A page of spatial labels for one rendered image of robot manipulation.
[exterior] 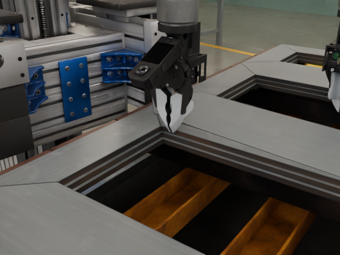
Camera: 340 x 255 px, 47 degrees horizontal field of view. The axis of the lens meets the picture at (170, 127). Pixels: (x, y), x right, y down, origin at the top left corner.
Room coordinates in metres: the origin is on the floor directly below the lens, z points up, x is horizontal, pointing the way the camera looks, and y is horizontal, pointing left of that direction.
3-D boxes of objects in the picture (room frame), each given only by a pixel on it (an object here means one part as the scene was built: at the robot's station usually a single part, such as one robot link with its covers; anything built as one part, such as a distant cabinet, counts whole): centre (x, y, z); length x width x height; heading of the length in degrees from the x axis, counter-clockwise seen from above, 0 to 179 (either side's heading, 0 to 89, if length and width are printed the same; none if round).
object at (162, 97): (0.74, 0.00, 0.89); 0.06 x 0.03 x 0.09; 144
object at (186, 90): (0.70, -0.02, 0.93); 0.05 x 0.02 x 0.09; 54
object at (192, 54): (0.73, -0.02, 0.99); 0.09 x 0.08 x 0.12; 144
